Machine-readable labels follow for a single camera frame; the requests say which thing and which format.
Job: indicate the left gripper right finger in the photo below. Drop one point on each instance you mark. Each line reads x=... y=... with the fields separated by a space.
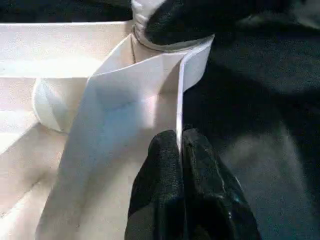
x=212 y=200

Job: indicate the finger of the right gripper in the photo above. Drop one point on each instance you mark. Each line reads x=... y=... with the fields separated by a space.
x=187 y=22

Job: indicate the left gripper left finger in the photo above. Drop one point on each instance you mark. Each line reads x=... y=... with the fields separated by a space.
x=160 y=187

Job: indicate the white plastic table leg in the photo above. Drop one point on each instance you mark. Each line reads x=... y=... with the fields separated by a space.
x=138 y=15

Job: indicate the white plastic table top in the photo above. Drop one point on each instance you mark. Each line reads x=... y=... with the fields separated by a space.
x=112 y=112

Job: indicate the black plastic mat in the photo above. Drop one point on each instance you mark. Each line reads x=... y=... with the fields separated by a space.
x=250 y=100

